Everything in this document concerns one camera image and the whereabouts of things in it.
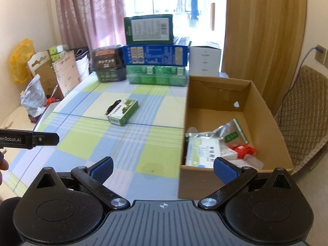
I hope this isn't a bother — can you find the black audio cable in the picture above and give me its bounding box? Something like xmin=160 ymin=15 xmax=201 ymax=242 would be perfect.
xmin=104 ymin=99 xmax=122 ymax=116

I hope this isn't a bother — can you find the red snack packet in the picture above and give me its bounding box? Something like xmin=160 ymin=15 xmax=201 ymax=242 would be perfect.
xmin=229 ymin=144 xmax=256 ymax=159

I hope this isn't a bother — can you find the black instant noodle bowl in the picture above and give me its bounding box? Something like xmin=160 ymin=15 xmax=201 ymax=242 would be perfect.
xmin=91 ymin=44 xmax=126 ymax=83

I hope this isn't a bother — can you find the checkered tablecloth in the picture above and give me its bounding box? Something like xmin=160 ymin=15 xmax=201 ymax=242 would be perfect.
xmin=1 ymin=74 xmax=187 ymax=201

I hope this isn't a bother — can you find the yellow plastic bag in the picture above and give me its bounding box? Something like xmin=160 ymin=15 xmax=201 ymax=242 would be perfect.
xmin=9 ymin=38 xmax=36 ymax=84

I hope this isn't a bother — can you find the person left hand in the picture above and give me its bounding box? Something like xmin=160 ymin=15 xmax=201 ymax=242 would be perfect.
xmin=0 ymin=149 xmax=9 ymax=184

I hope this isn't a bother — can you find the brown cardboard box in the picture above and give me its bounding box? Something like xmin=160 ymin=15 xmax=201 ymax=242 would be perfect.
xmin=178 ymin=76 xmax=294 ymax=200

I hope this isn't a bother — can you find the blue carton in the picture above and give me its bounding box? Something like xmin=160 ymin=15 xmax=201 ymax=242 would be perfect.
xmin=122 ymin=38 xmax=191 ymax=67

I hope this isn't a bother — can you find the black power cable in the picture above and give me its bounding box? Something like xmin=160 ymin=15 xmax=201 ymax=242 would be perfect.
xmin=279 ymin=46 xmax=321 ymax=118

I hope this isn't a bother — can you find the dark green carton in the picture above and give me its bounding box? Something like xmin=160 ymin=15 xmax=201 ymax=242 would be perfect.
xmin=123 ymin=14 xmax=174 ymax=45

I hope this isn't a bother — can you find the clear plastic bag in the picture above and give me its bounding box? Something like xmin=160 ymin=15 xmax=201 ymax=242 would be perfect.
xmin=20 ymin=74 xmax=47 ymax=117

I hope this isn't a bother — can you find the white laundry basket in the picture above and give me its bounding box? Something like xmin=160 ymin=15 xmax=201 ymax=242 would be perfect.
xmin=73 ymin=47 xmax=90 ymax=81

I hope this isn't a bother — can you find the wall power socket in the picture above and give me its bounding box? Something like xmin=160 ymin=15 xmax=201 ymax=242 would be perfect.
xmin=315 ymin=44 xmax=327 ymax=68

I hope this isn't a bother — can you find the silver foil leaf pouch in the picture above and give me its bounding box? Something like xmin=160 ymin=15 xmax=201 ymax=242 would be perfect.
xmin=186 ymin=118 xmax=249 ymax=147

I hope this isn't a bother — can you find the white tall box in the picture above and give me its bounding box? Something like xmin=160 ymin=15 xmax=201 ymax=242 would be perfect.
xmin=189 ymin=41 xmax=221 ymax=77

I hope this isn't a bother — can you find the green wrapped carton pack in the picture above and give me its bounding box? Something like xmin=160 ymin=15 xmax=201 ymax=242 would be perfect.
xmin=126 ymin=65 xmax=187 ymax=87

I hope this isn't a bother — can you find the pink curtain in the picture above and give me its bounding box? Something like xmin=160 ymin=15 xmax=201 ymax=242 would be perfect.
xmin=55 ymin=0 xmax=126 ymax=50

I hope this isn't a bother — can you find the cardboard boxes pile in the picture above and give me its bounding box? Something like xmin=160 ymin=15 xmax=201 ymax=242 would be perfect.
xmin=27 ymin=51 xmax=81 ymax=100

